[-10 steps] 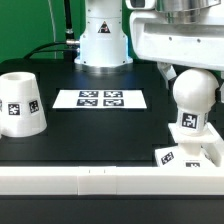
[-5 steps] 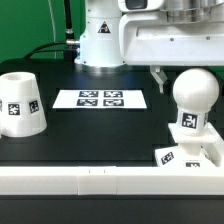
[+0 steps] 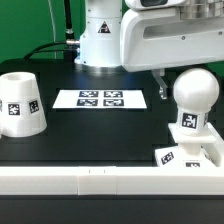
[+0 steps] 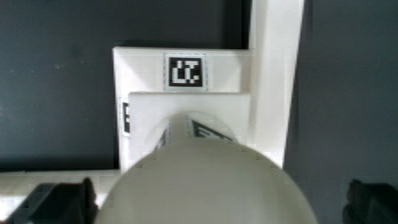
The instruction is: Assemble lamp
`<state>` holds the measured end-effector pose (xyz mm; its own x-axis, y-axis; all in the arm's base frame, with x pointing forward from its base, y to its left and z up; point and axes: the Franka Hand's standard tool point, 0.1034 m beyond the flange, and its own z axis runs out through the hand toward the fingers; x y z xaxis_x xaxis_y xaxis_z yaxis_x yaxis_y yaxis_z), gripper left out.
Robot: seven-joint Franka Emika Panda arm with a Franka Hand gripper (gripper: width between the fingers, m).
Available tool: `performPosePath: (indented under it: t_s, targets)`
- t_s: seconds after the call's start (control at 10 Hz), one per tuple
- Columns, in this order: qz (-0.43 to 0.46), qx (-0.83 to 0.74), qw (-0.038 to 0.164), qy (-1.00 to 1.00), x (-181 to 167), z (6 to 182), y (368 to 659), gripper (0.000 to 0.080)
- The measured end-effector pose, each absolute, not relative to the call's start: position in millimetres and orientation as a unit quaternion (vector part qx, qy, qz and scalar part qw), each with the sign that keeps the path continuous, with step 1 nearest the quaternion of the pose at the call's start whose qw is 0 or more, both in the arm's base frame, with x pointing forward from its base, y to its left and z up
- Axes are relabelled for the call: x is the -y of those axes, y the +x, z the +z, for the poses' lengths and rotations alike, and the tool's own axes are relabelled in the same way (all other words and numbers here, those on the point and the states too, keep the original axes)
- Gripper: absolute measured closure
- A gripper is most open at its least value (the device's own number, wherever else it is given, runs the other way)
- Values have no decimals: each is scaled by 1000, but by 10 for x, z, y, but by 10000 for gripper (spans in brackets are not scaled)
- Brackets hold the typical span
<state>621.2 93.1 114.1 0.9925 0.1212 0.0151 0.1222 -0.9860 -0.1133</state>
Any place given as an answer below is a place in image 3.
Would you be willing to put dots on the white front border wall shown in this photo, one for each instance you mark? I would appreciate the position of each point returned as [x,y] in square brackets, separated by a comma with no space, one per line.
[110,181]

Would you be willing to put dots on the white lamp shade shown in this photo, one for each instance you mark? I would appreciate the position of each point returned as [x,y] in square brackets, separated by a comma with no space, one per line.
[21,110]

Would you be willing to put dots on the white lamp base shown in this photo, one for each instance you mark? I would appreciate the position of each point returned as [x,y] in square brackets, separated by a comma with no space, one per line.
[190,151]

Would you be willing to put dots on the white border wall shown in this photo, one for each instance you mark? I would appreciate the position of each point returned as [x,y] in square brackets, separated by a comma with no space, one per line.
[216,149]
[110,181]

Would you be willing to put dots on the white right border wall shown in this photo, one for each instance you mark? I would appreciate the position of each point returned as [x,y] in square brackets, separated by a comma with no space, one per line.
[216,149]

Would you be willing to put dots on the white marker sheet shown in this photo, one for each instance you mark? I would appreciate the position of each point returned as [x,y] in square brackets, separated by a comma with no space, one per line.
[100,99]

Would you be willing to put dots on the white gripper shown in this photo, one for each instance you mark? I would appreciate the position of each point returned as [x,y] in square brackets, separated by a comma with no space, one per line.
[159,39]

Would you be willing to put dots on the white lamp bulb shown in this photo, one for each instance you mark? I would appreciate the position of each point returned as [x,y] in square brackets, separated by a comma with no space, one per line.
[195,91]

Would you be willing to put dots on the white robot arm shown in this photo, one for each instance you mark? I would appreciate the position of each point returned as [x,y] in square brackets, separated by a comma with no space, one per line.
[99,49]

